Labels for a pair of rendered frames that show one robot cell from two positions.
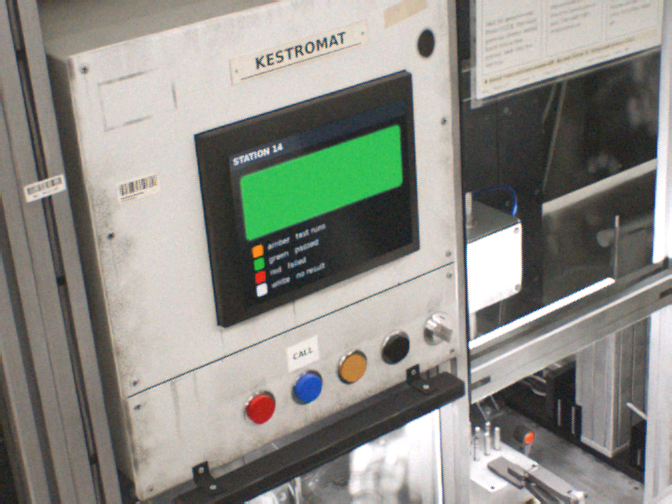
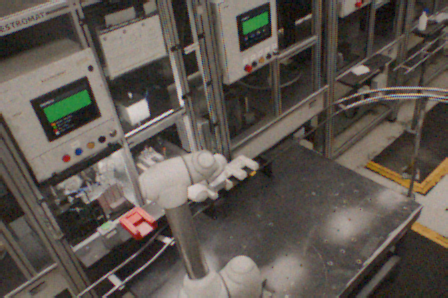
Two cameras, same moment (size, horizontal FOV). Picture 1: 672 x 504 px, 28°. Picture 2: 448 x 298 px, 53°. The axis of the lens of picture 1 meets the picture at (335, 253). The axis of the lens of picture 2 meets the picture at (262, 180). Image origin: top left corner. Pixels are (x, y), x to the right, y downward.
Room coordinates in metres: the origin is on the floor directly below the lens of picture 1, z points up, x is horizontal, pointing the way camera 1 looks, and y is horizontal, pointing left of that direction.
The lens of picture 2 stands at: (-0.52, -0.54, 2.58)
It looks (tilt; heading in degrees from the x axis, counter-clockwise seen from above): 41 degrees down; 352
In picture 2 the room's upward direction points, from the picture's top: 5 degrees counter-clockwise
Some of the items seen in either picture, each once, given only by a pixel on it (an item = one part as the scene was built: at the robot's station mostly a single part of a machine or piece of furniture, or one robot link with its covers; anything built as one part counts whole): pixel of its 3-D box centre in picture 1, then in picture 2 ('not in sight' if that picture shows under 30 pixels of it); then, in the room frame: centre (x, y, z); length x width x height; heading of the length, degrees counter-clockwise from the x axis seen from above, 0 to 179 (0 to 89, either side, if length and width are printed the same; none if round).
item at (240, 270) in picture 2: not in sight; (242, 277); (0.77, -0.57, 0.85); 0.18 x 0.16 x 0.22; 105
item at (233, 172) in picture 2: not in sight; (229, 179); (1.50, -0.62, 0.84); 0.36 x 0.14 x 0.10; 125
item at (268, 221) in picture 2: not in sight; (271, 236); (1.14, -0.79, 0.66); 1.50 x 1.06 x 0.04; 125
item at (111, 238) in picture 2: not in sight; (109, 234); (1.10, 0.03, 0.97); 0.08 x 0.08 x 0.12; 35
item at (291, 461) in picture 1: (324, 434); (85, 162); (1.19, 0.03, 1.37); 0.36 x 0.04 x 0.04; 125
